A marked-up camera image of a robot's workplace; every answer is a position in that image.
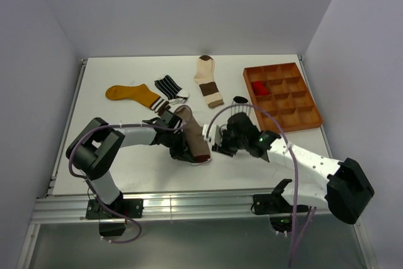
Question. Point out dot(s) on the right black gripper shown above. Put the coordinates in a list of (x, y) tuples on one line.
[(223, 148)]

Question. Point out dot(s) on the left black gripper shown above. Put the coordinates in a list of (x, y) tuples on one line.
[(181, 153)]

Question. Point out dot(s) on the taupe sock maroon stripes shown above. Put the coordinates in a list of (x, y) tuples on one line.
[(193, 132)]

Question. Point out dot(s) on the red christmas sock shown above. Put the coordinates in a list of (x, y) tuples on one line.
[(259, 88)]

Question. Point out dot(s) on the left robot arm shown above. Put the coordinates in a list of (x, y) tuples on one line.
[(95, 148)]

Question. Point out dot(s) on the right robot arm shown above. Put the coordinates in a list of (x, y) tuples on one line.
[(338, 186)]

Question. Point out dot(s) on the white black striped sock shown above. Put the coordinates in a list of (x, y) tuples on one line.
[(240, 104)]

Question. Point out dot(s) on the navy white striped sock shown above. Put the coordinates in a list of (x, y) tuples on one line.
[(174, 93)]

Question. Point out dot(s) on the mustard yellow striped sock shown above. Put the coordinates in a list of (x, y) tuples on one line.
[(141, 94)]

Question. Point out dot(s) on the orange wooden compartment tray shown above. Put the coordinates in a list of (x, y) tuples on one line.
[(290, 102)]

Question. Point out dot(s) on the cream brown block sock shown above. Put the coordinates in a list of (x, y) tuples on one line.
[(204, 78)]

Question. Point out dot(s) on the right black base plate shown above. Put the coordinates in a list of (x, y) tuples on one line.
[(269, 204)]

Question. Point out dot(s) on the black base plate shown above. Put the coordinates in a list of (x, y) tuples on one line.
[(131, 207), (269, 204)]

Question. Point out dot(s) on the aluminium front rail frame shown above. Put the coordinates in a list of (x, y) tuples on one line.
[(222, 204)]

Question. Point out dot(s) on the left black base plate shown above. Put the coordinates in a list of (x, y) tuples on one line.
[(131, 207)]

